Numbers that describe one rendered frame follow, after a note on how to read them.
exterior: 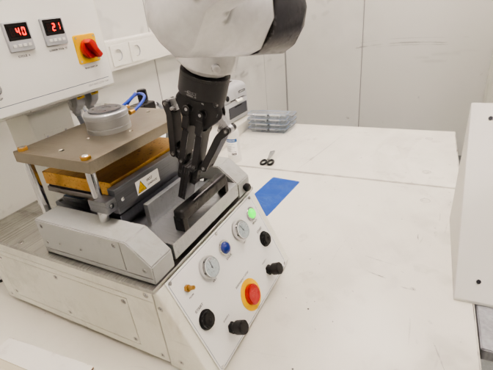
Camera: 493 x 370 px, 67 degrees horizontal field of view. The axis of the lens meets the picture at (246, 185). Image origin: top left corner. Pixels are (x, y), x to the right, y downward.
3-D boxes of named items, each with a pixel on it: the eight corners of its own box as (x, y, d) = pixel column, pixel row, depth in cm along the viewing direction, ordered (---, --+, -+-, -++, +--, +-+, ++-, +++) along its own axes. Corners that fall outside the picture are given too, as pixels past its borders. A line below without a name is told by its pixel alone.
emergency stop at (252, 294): (248, 310, 71) (238, 293, 70) (257, 295, 74) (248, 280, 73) (254, 309, 70) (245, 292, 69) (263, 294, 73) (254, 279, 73)
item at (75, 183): (48, 190, 69) (30, 142, 64) (130, 147, 86) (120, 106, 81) (117, 205, 61) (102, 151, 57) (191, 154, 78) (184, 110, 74)
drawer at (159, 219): (55, 230, 73) (41, 195, 69) (131, 180, 90) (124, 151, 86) (177, 263, 60) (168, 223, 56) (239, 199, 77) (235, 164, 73)
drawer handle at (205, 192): (175, 230, 62) (171, 209, 60) (220, 189, 73) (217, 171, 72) (185, 232, 61) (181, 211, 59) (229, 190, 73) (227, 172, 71)
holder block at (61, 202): (59, 212, 71) (54, 200, 70) (130, 169, 86) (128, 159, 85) (123, 228, 64) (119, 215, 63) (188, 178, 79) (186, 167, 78)
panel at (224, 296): (221, 374, 61) (163, 284, 57) (285, 263, 85) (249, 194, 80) (229, 374, 60) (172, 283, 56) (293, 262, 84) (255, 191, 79)
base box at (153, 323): (11, 299, 83) (-21, 236, 75) (127, 214, 112) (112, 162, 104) (215, 385, 60) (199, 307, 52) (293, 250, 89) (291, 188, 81)
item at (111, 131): (9, 193, 69) (-20, 126, 63) (125, 136, 93) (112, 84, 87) (104, 215, 58) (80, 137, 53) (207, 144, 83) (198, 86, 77)
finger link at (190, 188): (195, 160, 65) (199, 161, 65) (190, 191, 69) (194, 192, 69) (185, 167, 63) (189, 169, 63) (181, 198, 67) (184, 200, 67)
